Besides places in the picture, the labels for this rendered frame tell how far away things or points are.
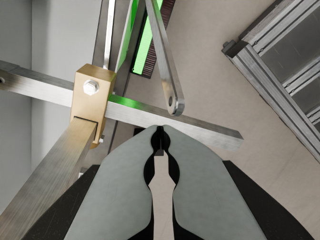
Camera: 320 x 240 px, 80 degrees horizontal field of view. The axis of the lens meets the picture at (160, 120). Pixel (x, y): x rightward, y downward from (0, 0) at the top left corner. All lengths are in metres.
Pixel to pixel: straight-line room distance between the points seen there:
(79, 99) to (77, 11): 0.26
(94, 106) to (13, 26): 0.27
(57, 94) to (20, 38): 0.23
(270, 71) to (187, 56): 0.42
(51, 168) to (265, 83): 0.97
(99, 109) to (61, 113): 0.32
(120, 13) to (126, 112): 0.19
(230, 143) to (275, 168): 1.45
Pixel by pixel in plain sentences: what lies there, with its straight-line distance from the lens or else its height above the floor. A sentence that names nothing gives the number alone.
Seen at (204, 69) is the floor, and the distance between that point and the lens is 1.18.
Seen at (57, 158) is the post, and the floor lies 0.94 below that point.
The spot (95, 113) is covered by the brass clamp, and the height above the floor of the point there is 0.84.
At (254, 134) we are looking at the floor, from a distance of 1.50.
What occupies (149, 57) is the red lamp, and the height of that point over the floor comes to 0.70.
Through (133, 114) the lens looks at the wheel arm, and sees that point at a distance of 0.31.
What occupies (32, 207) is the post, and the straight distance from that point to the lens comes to 0.22.
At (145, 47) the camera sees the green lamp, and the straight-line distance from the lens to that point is 0.41.
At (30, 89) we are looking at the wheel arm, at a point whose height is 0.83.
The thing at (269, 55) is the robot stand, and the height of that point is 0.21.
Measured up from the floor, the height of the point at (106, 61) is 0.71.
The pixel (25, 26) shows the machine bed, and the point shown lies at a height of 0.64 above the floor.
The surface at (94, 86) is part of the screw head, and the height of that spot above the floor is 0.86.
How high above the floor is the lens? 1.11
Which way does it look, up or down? 60 degrees down
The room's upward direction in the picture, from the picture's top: 178 degrees clockwise
